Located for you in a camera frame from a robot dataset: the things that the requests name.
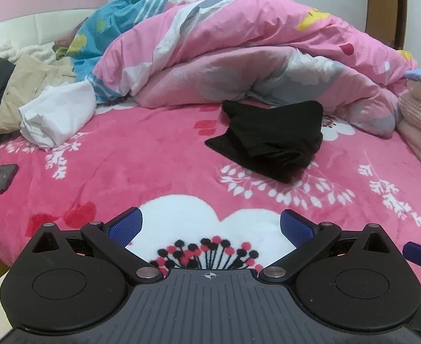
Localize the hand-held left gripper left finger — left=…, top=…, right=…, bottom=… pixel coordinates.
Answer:
left=31, top=207, right=163, bottom=285

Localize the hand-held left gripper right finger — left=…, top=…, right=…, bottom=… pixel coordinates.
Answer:
left=259, top=208, right=388, bottom=283

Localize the black t-shirt with white print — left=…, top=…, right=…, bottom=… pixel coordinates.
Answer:
left=204, top=99, right=325, bottom=184

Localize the pink plush bed blanket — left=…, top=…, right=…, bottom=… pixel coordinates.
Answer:
left=0, top=100, right=421, bottom=294

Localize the white crumpled garment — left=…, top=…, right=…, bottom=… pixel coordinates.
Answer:
left=20, top=81, right=97, bottom=151

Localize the beige garment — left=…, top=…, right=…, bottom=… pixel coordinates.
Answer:
left=0, top=53, right=78, bottom=135

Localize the pink floral duvet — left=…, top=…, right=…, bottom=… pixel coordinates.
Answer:
left=92, top=0, right=419, bottom=138

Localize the white fleece cloth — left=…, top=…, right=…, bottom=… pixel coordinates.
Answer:
left=0, top=39, right=58, bottom=76

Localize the blue patterned quilt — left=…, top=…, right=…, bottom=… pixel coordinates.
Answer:
left=67, top=0, right=173, bottom=104

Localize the cream padded headboard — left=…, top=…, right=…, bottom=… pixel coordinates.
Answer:
left=0, top=13, right=100, bottom=76

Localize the brown wooden door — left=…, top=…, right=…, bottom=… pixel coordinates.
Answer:
left=364, top=0, right=408, bottom=49

